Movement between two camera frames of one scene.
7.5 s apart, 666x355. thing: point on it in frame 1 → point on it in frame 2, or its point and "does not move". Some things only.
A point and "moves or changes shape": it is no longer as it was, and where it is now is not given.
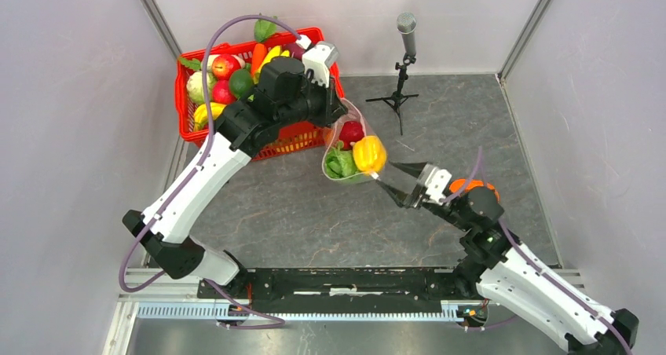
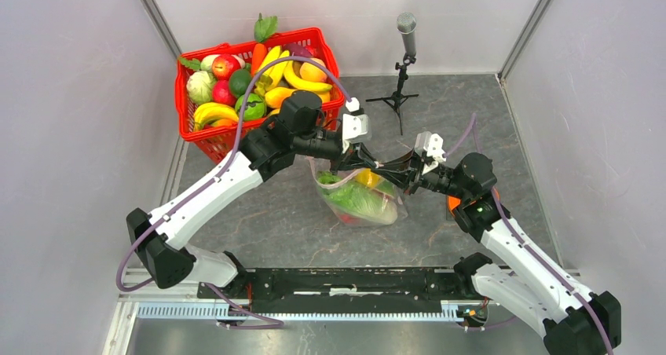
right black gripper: [404, 200] → [406, 173]
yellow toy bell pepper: [370, 154] moves or changes shape
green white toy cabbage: [195, 86] does not move
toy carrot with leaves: [263, 30] does not move
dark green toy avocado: [240, 82] does not move
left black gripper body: [315, 104] → [343, 161]
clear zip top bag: [356, 151] moves or changes shape
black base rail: [345, 290] does not move
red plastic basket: [290, 137] does not move
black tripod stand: [399, 96] does not move
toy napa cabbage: [340, 162] moves or changes shape
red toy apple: [223, 65] does not move
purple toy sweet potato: [295, 51] does not move
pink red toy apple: [221, 93] does not move
